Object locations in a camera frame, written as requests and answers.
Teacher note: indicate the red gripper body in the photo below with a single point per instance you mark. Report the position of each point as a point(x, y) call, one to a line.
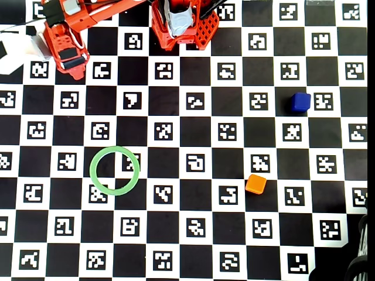
point(73, 62)

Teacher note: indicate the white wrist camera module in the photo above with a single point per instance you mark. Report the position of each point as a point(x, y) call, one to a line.
point(26, 49)

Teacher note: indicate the black white marker board mat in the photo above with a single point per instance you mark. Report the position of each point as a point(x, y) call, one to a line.
point(175, 234)

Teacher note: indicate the blue cube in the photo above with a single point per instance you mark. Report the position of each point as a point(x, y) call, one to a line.
point(300, 102)

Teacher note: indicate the orange cube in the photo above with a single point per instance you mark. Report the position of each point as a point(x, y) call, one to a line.
point(255, 183)

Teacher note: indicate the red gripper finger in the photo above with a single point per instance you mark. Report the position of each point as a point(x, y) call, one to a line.
point(75, 73)

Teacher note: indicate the grey duct tape patch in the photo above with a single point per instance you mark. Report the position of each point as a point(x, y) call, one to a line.
point(181, 23)

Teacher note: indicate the clear tape strip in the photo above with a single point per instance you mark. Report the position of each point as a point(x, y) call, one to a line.
point(319, 2)

